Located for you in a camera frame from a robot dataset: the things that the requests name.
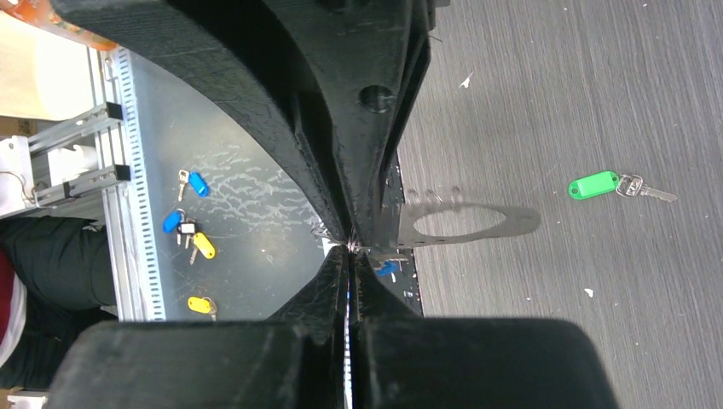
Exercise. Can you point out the blue key tag on tray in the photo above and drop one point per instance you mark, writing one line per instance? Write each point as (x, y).
(195, 181)

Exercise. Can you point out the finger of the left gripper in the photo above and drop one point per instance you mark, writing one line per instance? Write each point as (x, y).
(238, 55)
(366, 61)

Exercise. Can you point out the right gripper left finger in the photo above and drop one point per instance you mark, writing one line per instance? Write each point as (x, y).
(293, 359)

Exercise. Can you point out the green key tag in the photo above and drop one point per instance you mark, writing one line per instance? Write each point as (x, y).
(593, 185)

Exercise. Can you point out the blue key tag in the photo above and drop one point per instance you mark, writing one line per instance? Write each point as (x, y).
(388, 268)
(195, 181)

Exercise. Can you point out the silver key with green tag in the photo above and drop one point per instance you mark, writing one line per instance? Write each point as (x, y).
(631, 186)

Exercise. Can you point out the yellow key tag on tray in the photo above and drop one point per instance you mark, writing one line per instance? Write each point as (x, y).
(196, 240)

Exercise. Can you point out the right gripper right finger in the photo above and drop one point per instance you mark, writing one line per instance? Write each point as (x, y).
(402, 360)

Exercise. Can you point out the white slotted cable duct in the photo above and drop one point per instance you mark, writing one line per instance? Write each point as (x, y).
(147, 274)

